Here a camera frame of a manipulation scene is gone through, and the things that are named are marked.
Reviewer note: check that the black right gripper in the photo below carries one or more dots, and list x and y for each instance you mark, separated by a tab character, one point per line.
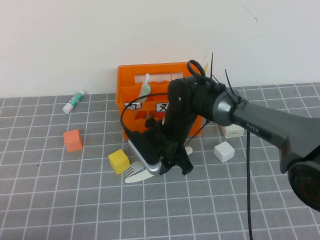
172	150

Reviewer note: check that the mint green plastic spoon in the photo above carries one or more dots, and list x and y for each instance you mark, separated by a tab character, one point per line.
145	91

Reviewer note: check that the pink plastic spoon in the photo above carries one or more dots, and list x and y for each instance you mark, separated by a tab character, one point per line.
146	78

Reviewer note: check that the yellow plastic knife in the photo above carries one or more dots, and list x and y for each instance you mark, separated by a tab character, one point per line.
206	67

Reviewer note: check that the orange plastic cutlery holder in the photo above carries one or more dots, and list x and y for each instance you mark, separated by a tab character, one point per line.
127	72

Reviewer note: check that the cream plastic knife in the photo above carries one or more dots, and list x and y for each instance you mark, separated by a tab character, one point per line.
137	178

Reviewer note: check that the grey plastic fork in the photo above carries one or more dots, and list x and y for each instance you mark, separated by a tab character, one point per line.
132	168

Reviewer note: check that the white foam cube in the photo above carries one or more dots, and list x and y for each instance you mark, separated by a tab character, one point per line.
224	151

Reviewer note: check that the yellow foam cube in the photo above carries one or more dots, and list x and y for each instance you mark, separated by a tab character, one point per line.
118	161

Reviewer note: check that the paper label marked fork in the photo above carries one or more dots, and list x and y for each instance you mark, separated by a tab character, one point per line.
162	107

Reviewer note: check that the white USB charger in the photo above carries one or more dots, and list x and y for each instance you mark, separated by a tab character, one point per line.
232	132

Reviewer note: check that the paper label marked spoon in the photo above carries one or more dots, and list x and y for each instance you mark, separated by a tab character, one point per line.
136	107

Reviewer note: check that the orange foam cube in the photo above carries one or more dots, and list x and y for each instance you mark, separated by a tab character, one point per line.
73	141

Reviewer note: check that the grey checkered tablecloth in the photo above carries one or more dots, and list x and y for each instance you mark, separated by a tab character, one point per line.
75	200

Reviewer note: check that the white green glue stick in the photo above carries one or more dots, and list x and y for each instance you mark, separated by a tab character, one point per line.
73	101

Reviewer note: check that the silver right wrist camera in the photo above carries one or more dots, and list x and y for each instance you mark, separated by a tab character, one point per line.
150	170

